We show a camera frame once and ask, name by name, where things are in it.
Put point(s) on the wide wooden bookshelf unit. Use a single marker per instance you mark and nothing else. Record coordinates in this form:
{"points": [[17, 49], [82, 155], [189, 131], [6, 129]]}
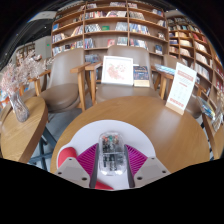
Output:
{"points": [[106, 26]]}

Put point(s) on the stack of light blue books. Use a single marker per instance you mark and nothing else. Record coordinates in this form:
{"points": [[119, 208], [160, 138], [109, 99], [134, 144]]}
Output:
{"points": [[165, 69]]}

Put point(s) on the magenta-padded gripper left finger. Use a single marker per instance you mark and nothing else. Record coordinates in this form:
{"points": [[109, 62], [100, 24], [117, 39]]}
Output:
{"points": [[85, 160]]}

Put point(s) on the dark cover book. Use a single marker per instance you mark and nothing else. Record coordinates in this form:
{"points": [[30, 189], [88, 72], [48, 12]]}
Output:
{"points": [[141, 75]]}

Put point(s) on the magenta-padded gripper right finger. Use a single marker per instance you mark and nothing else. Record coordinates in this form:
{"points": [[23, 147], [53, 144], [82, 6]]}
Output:
{"points": [[136, 160]]}

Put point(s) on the tan armchair holding framed picture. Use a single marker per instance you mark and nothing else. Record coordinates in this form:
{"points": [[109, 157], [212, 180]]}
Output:
{"points": [[123, 93]]}

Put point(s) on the white sign on wooden base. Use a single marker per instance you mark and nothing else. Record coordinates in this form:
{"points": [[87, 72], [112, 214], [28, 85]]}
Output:
{"points": [[181, 86]]}

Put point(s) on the glass vase with dried flowers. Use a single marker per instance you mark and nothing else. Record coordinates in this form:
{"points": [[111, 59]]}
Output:
{"points": [[218, 116], [18, 106]]}

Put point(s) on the white mouse pad red rest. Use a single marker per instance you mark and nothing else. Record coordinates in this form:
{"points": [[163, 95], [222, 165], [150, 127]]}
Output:
{"points": [[86, 133]]}

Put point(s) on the distant low bookshelf unit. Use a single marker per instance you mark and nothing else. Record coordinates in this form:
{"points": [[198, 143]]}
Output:
{"points": [[25, 53]]}

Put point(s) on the transparent computer mouse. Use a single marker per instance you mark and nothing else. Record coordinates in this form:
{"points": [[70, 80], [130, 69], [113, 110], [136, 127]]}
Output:
{"points": [[111, 153]]}

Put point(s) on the round wooden side table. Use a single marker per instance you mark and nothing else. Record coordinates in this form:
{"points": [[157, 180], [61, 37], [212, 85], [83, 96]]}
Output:
{"points": [[216, 140], [23, 133]]}

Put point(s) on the white framed floral picture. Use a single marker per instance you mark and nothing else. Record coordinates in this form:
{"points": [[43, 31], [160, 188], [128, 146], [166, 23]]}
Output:
{"points": [[117, 70]]}

